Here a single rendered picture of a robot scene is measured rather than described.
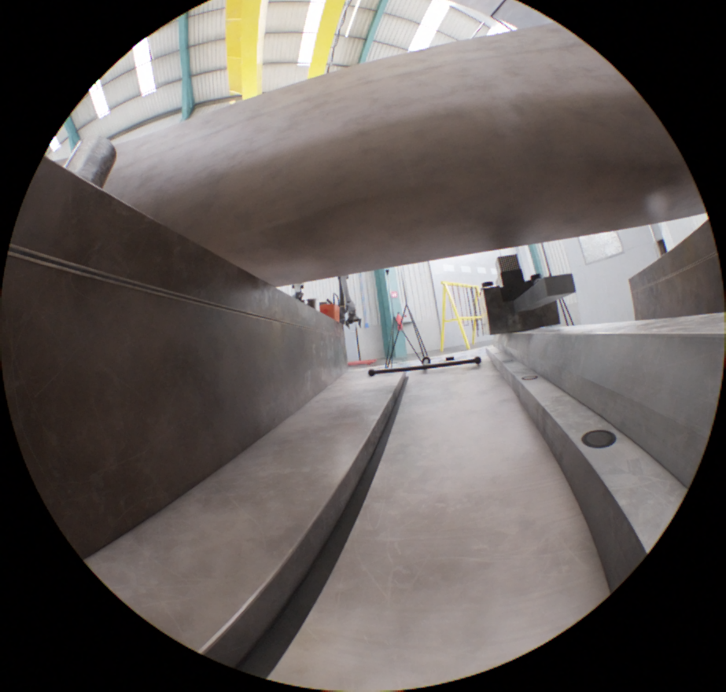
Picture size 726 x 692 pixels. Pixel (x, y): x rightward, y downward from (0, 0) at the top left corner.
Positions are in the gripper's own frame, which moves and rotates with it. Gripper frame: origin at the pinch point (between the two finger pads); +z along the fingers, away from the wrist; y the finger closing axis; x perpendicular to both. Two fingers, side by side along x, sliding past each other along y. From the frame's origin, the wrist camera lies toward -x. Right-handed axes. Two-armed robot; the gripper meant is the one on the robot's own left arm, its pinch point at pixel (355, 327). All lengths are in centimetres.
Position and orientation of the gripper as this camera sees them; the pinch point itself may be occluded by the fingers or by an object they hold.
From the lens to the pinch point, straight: 199.0
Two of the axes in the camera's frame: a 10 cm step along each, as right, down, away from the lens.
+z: 2.3, 8.1, -5.5
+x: -1.7, 5.8, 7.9
